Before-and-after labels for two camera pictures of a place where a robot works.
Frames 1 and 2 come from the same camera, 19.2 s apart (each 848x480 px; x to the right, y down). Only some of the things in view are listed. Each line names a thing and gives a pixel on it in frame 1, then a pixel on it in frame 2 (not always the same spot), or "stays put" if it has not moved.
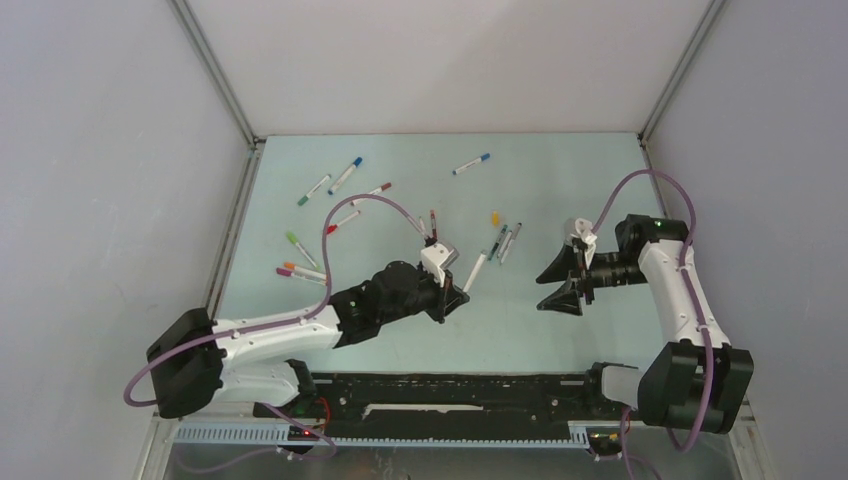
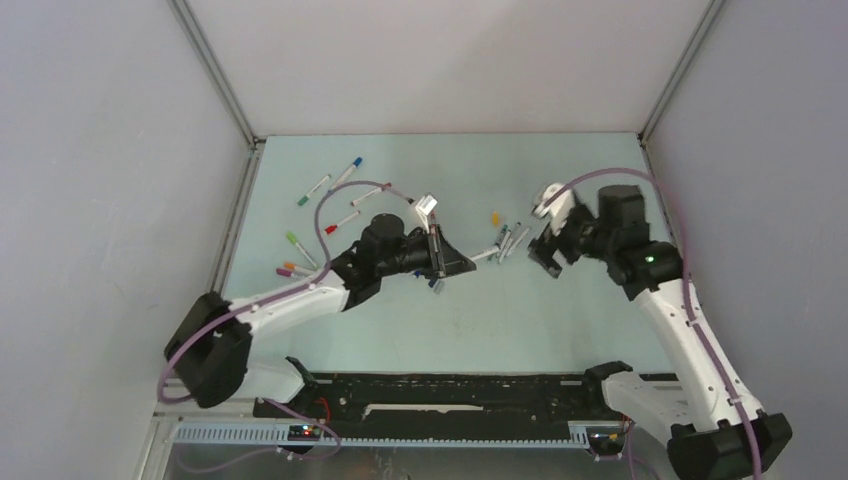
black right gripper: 566,299 -> 541,253
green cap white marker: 301,201 stays put
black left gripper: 445,301 -> 442,259
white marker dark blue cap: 505,243 stays put
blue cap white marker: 344,176 stays put
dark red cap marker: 377,191 stays put
